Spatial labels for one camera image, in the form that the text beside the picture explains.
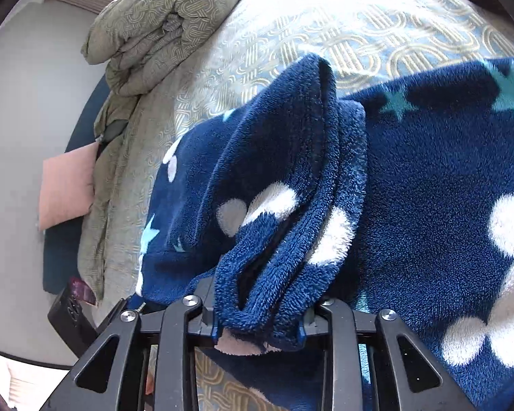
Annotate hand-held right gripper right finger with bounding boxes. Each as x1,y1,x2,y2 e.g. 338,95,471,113
299,297,476,411

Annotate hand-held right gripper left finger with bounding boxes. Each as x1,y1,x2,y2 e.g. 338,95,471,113
38,277,220,411

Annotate blue fleece star-print pants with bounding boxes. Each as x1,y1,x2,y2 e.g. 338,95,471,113
135,52,514,411

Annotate blue headboard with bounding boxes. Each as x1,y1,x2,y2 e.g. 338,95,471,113
43,76,113,296

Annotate pink pillow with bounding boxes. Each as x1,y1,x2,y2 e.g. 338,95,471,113
38,142,100,231

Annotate folded grey-green duvet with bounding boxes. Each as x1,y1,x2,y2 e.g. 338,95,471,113
81,0,251,97

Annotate bed with patterned sheet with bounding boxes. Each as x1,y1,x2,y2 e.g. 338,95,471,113
77,0,514,411

